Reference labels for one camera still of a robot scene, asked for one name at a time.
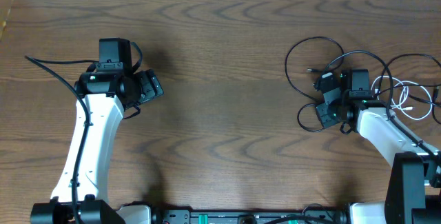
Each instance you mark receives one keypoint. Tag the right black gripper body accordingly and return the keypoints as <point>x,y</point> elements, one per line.
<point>329,114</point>

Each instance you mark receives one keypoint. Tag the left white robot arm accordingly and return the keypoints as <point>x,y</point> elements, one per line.
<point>109,87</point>

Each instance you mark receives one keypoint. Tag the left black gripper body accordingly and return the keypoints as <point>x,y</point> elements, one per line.
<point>149,85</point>

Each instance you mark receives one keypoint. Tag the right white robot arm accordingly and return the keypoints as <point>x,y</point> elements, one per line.
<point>349,102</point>

